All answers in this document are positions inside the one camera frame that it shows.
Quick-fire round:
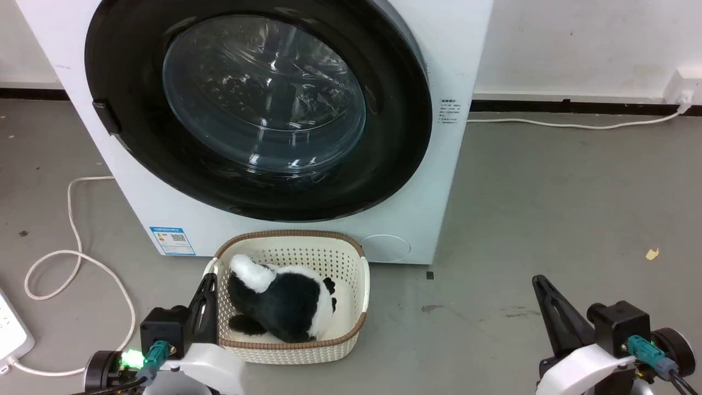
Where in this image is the white washer power cable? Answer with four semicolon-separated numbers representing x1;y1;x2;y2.
467;103;689;131

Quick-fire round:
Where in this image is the round white filter cover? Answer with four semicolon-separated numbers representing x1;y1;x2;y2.
359;234;411;263

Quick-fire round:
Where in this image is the blue energy label sticker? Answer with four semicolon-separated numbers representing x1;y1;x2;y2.
149;225;196;257

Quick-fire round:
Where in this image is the cream plastic laundry basket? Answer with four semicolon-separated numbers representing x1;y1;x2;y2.
202;230;371;365

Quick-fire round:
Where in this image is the white wall socket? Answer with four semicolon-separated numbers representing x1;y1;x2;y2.
664;68;702;106

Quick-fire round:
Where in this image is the round black glass washer door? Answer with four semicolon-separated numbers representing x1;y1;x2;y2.
84;0;434;223

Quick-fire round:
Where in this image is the teal left cable connector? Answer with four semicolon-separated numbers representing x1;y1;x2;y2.
136;340;171;383

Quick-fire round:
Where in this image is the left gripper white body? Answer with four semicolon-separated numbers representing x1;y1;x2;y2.
144;342;246;395

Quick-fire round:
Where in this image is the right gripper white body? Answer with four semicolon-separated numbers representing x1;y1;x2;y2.
536;342;638;395

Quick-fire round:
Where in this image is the white power strip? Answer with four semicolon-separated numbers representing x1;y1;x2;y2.
0;287;36;364

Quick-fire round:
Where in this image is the long looped white cable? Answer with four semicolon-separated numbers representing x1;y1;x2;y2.
10;175;137;378

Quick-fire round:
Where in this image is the small printed text label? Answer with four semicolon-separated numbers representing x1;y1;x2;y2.
439;99;460;126

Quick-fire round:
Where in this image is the white front-load washing machine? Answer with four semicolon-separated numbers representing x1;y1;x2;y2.
15;0;494;266

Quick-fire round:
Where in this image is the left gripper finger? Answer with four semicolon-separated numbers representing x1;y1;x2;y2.
188;273;210;345
201;273;219;346

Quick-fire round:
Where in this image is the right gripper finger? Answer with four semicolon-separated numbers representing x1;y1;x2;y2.
531;275;574;358
540;276;597;353

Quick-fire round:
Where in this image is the teal right cable connector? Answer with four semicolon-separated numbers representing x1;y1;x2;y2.
627;335;679;380

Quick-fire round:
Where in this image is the teal cable connector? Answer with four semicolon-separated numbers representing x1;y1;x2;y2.
627;335;679;380
136;340;171;383

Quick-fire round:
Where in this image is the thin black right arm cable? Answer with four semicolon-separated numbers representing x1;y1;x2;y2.
668;371;702;395

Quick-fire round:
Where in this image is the black and white plush toy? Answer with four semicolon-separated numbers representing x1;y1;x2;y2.
227;253;338;343

